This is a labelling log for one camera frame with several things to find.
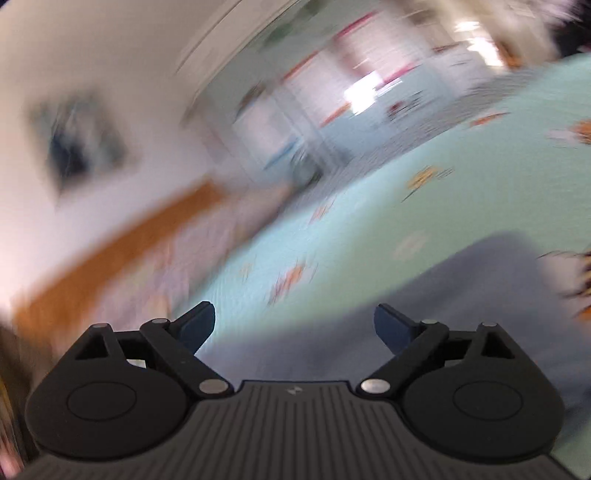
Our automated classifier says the sliding-door wardrobe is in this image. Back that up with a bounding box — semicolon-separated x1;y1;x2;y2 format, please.
185;0;462;185

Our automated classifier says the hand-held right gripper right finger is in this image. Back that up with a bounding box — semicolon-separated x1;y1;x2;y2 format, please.
359;304;515;398

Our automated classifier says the wooden headboard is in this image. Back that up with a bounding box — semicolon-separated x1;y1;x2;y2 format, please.
11;180;227;333

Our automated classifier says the blue towel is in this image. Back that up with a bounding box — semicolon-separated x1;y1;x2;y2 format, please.
194;233;591;462

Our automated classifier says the framed wedding photo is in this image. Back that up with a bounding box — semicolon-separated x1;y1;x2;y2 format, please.
28;92;134;199

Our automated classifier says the floral purple duvet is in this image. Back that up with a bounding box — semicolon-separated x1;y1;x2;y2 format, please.
92;185;296;333

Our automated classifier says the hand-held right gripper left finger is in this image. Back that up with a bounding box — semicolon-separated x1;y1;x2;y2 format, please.
74;301;234;400

